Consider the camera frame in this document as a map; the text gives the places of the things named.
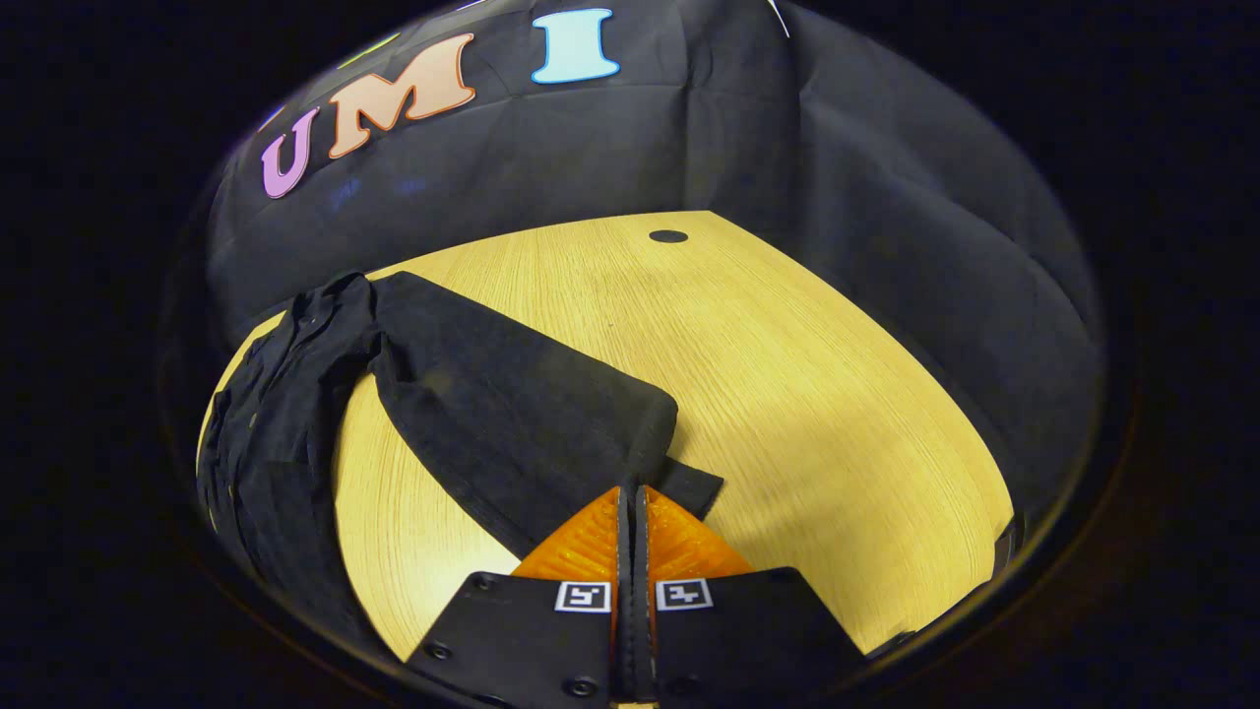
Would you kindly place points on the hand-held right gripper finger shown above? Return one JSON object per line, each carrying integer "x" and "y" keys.
{"x": 622, "y": 611}
{"x": 642, "y": 611}

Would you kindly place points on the black button shirt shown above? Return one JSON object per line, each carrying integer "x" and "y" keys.
{"x": 492, "y": 414}

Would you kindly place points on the black backdrop cloth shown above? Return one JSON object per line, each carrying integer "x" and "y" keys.
{"x": 689, "y": 148}

